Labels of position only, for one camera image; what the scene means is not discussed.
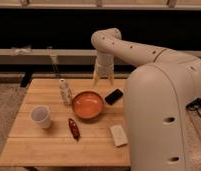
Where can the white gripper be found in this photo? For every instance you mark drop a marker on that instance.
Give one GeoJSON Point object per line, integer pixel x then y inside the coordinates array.
{"type": "Point", "coordinates": [104, 67]}

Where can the white sponge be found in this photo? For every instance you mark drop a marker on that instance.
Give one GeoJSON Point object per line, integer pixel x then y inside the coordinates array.
{"type": "Point", "coordinates": [118, 135]}

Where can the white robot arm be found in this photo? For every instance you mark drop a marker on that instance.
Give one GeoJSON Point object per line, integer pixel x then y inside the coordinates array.
{"type": "Point", "coordinates": [155, 97]}

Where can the orange ceramic bowl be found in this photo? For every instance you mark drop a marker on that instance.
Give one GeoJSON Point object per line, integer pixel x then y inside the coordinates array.
{"type": "Point", "coordinates": [87, 105]}

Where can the black rectangular phone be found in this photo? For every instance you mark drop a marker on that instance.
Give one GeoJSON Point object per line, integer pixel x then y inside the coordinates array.
{"type": "Point", "coordinates": [114, 96]}

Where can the dark red chip bag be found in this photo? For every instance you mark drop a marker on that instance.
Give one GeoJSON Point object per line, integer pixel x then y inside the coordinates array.
{"type": "Point", "coordinates": [74, 129]}

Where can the white plastic cup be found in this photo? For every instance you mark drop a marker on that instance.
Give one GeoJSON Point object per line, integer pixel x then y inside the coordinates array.
{"type": "Point", "coordinates": [41, 116]}

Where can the wooden table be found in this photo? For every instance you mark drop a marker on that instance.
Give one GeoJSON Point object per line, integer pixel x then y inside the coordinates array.
{"type": "Point", "coordinates": [30, 145]}

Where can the grey metal rail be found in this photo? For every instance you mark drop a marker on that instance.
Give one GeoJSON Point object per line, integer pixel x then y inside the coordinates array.
{"type": "Point", "coordinates": [44, 56]}

